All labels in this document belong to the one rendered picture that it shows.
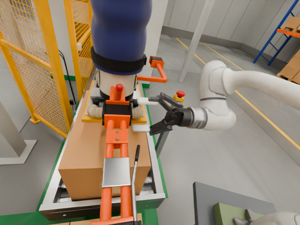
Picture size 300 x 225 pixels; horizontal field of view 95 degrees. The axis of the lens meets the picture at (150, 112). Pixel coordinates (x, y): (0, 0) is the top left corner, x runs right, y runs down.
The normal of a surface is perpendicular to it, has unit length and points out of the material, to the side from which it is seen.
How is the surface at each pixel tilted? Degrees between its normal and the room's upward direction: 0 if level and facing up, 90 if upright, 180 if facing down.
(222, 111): 41
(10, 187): 0
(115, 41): 77
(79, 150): 0
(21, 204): 0
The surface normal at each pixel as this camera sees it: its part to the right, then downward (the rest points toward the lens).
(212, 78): -0.71, -0.09
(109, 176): 0.20, -0.75
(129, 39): 0.48, 0.44
